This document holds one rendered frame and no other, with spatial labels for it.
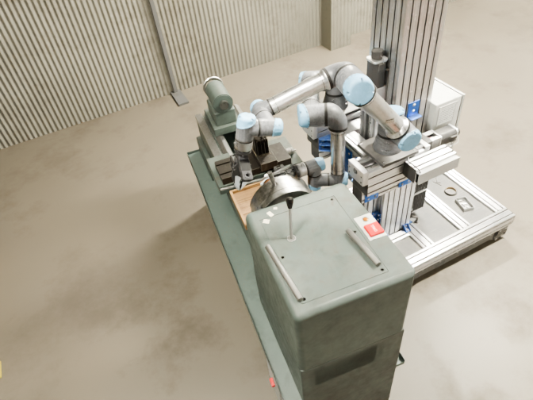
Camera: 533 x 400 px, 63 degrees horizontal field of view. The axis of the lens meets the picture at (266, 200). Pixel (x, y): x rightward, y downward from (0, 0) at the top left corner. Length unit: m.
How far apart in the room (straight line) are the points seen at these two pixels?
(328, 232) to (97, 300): 2.14
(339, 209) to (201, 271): 1.70
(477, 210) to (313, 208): 1.84
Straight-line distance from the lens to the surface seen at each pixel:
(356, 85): 1.82
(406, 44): 2.31
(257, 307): 2.45
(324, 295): 1.60
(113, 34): 5.16
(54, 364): 3.34
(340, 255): 1.71
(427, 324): 3.08
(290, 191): 1.99
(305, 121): 2.18
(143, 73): 5.37
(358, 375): 2.17
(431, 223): 3.34
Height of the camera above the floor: 2.59
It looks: 43 degrees down
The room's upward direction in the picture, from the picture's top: 8 degrees counter-clockwise
